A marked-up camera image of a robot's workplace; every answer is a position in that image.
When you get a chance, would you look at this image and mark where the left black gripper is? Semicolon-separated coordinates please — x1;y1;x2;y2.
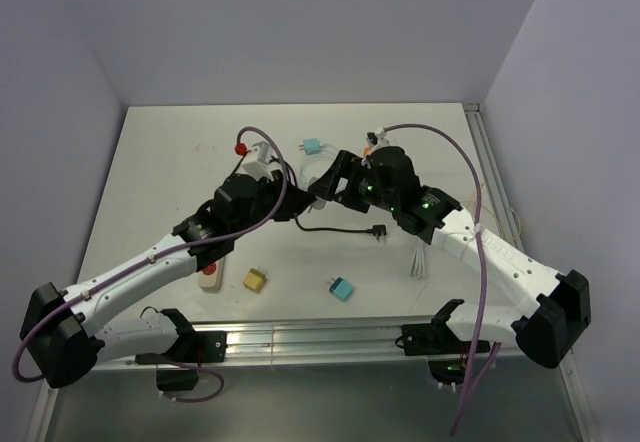
231;169;315;238

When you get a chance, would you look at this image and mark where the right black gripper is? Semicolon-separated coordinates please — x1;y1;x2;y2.
308;149;399;213

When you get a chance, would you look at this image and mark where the white dual usb charger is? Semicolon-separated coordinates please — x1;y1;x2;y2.
308;199;326;212

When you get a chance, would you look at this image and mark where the yellow olive charger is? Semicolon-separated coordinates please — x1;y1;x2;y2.
242;267;268;293

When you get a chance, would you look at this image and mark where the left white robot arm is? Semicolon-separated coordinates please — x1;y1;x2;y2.
12;170;316;388

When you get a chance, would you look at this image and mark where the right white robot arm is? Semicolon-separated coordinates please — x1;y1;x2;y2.
308;146;591;368

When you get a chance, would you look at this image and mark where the light teal charger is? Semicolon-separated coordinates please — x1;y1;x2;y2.
299;138;323;156

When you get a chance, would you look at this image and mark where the dark teal charger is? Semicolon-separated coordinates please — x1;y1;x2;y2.
328;277;354;302

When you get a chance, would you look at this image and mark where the beige red power strip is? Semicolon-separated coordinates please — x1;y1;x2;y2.
198;257;226;293

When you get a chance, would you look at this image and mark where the light teal usb cable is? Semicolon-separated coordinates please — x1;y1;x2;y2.
298;144;339;187

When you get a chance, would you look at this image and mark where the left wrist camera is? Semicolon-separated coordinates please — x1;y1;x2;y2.
239;142;280;181

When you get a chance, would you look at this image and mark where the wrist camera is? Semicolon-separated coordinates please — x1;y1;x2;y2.
366;127;390;151
239;142;280;181

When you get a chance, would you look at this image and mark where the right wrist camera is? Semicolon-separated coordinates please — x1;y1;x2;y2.
366;127;390;151

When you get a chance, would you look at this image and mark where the black power cable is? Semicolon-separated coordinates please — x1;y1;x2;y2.
230;156;391;244

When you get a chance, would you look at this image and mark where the white power strip cable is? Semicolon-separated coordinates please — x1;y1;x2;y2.
408;239;430;280

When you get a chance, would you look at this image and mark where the aluminium front rail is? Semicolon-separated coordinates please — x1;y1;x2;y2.
99;314;572;366

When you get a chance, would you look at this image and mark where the aluminium rail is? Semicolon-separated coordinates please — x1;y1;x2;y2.
462;103;523;249
99;314;572;366

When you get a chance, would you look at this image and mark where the aluminium right rail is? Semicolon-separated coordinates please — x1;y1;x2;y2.
462;103;523;249

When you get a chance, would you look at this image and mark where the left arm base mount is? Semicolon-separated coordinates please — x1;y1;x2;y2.
134;331;227;403

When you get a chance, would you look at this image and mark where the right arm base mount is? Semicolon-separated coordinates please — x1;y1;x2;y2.
394;323;471;386

